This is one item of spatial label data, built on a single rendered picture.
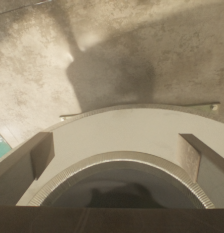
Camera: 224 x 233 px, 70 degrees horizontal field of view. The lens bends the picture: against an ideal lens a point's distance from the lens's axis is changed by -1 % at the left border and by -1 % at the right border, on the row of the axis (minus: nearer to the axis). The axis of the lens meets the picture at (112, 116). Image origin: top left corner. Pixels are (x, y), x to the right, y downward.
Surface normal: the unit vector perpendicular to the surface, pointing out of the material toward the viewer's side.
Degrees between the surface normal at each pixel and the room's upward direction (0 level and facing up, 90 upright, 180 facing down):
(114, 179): 9
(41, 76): 0
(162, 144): 90
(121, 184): 5
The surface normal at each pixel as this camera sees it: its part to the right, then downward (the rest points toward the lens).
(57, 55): -0.13, 0.61
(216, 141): -0.20, -0.79
